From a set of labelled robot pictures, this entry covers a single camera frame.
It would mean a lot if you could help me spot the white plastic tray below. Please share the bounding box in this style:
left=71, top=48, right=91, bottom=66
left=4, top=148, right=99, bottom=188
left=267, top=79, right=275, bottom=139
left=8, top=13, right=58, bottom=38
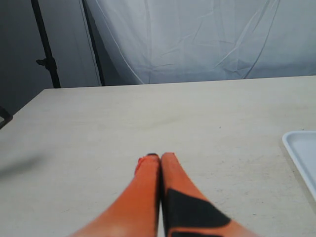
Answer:
left=282, top=130, right=316, bottom=200

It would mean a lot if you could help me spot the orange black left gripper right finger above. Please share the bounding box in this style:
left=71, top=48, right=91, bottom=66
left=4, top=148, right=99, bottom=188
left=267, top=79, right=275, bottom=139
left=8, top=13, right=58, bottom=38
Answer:
left=160, top=153, right=256, bottom=237

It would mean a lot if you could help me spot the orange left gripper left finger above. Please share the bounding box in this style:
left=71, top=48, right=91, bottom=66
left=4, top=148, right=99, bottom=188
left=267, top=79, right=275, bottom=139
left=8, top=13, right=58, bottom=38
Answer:
left=71, top=154, right=160, bottom=237

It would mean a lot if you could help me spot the black light stand pole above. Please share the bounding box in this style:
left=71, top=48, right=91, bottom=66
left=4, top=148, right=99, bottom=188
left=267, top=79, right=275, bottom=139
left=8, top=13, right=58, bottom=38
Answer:
left=31, top=0, right=61, bottom=88

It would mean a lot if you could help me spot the white backdrop cloth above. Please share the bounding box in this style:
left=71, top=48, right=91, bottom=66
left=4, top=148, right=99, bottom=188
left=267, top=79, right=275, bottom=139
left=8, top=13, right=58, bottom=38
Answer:
left=85, top=0, right=316, bottom=85

